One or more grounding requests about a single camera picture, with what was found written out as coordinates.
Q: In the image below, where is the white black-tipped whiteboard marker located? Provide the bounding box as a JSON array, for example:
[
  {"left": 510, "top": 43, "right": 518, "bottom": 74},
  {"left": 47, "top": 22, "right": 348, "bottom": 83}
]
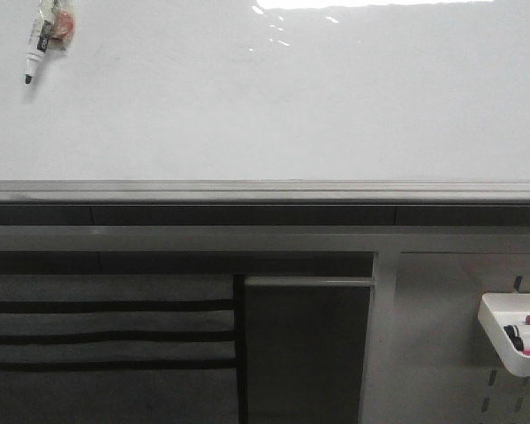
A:
[{"left": 24, "top": 0, "right": 76, "bottom": 85}]

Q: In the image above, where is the dark grey cabinet panel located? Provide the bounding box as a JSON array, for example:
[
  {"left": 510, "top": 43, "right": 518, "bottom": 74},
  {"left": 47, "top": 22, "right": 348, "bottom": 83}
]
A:
[{"left": 246, "top": 276, "right": 372, "bottom": 423}]

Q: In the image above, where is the grey pegboard panel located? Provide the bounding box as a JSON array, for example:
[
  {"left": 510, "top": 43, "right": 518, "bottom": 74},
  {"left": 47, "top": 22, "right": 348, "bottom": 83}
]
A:
[{"left": 386, "top": 254, "right": 530, "bottom": 423}]

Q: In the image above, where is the grey slatted shelf unit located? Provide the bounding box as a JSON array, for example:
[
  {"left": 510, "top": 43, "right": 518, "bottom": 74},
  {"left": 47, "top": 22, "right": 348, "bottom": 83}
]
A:
[{"left": 0, "top": 275, "right": 247, "bottom": 423}]

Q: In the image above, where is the white plastic marker tray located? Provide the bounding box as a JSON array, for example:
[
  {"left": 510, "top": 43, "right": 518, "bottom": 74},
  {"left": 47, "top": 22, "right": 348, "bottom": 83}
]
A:
[{"left": 478, "top": 293, "right": 530, "bottom": 377}]

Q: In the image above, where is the black-capped marker in tray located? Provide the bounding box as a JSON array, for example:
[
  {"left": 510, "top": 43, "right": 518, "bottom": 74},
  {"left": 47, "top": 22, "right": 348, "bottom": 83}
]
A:
[{"left": 503, "top": 325, "right": 530, "bottom": 337}]

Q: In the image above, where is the white whiteboard with grey frame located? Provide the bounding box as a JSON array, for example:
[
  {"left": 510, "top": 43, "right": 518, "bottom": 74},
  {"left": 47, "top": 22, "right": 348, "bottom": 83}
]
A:
[{"left": 0, "top": 1, "right": 530, "bottom": 202}]

